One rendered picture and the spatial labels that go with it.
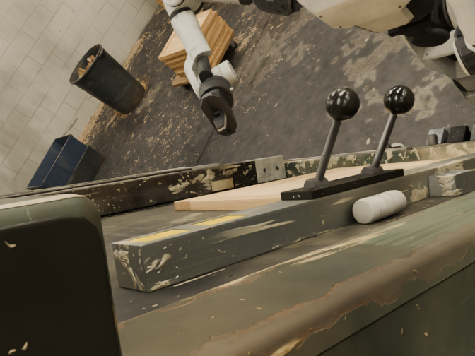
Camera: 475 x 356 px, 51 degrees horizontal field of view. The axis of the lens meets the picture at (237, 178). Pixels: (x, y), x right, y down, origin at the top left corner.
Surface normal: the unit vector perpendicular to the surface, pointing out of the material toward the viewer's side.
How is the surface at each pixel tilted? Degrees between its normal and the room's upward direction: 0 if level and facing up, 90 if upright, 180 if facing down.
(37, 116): 90
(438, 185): 37
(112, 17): 90
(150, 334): 51
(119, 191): 90
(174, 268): 90
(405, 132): 0
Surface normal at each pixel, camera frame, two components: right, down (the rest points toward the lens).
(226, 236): 0.67, -0.05
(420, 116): -0.66, -0.51
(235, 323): -0.14, -0.99
